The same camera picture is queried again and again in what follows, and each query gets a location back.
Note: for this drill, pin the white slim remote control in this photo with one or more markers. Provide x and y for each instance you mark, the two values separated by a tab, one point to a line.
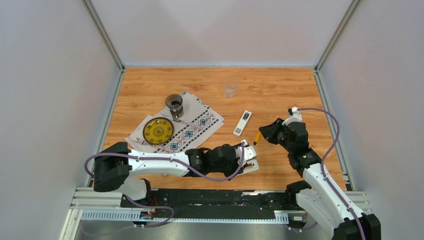
242	123

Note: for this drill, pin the clear drinking glass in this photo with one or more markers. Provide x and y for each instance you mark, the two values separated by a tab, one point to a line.
229	86

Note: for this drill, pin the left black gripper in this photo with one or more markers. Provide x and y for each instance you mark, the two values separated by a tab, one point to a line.
236	166

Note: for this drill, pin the yellow handled screwdriver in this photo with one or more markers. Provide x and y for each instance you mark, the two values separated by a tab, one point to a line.
257	138

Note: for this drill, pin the pink handled fork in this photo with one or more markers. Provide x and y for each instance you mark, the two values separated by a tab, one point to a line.
144	146

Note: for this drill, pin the dark smoked glass cup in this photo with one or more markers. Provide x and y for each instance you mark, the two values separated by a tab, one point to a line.
174	102

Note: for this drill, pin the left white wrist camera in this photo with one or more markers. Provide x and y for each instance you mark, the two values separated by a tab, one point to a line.
246	153

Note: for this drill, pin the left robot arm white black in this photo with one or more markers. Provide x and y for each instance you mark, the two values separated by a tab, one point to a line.
118	168

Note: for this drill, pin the patterned white placemat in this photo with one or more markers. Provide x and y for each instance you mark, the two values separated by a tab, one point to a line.
185	137

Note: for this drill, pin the white remote battery bay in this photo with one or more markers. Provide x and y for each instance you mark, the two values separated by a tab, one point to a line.
248	167

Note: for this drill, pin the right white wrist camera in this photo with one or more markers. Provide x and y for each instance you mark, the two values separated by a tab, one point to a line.
294	115

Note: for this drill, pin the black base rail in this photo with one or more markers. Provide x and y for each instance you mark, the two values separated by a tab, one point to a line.
225	204

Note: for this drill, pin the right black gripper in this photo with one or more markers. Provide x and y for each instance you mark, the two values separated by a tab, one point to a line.
269	131

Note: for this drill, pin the yellow black plate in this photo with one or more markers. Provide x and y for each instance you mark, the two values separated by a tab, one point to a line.
158	131

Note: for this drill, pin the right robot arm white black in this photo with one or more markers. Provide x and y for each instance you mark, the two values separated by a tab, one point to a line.
318	193

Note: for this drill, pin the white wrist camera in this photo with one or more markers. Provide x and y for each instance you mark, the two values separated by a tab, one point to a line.
294	115
246	153

